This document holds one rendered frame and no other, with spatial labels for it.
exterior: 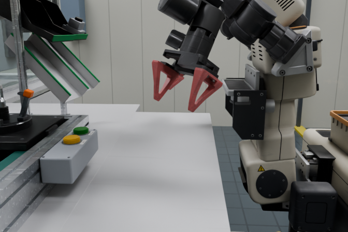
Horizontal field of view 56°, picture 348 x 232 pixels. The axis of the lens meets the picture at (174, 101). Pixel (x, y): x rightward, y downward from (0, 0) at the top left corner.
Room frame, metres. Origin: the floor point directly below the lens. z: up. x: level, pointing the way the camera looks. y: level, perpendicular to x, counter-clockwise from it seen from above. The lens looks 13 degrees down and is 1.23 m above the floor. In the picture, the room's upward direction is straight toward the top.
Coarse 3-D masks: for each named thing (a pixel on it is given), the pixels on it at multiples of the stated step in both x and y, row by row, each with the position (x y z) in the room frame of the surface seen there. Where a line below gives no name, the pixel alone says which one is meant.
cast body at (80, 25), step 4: (72, 20) 1.27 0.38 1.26; (76, 20) 1.27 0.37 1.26; (80, 20) 1.27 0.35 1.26; (68, 24) 1.27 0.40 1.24; (72, 24) 1.27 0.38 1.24; (76, 24) 1.26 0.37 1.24; (80, 24) 1.27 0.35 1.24; (64, 28) 1.29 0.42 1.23; (68, 28) 1.27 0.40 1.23; (72, 28) 1.27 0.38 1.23; (76, 28) 1.26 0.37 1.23; (80, 28) 1.28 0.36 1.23; (72, 32) 1.27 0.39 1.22; (76, 32) 1.26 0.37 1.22; (80, 32) 1.26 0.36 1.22; (84, 32) 1.30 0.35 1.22
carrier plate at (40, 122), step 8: (32, 120) 0.91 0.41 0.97; (40, 120) 0.91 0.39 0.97; (48, 120) 0.91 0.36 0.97; (56, 120) 0.91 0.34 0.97; (64, 120) 0.96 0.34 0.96; (32, 128) 0.83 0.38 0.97; (40, 128) 0.83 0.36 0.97; (48, 128) 0.85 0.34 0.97; (0, 136) 0.77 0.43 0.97; (8, 136) 0.77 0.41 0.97; (16, 136) 0.77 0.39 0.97; (24, 136) 0.77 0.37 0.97; (32, 136) 0.77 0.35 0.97; (40, 136) 0.80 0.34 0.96; (0, 144) 0.73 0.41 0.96; (8, 144) 0.73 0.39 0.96; (16, 144) 0.73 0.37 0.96; (24, 144) 0.73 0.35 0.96; (32, 144) 0.75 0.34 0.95
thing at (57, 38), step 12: (0, 0) 1.09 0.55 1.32; (24, 0) 1.21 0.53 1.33; (36, 0) 1.20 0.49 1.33; (0, 12) 1.09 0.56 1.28; (24, 12) 1.07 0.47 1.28; (36, 12) 1.20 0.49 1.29; (24, 24) 1.07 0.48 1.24; (36, 24) 1.16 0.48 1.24; (48, 24) 1.19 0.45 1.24; (48, 36) 1.05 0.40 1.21; (60, 36) 1.08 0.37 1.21; (72, 36) 1.16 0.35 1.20
